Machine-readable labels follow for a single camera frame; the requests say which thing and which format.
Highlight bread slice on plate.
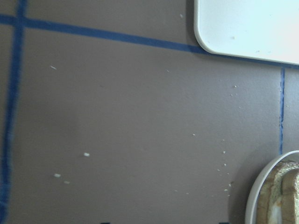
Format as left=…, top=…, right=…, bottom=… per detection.
left=256, top=161, right=299, bottom=224

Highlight white round plate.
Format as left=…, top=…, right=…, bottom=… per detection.
left=245, top=150, right=299, bottom=224

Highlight cream bear serving tray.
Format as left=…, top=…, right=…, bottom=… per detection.
left=193, top=0, right=299, bottom=65

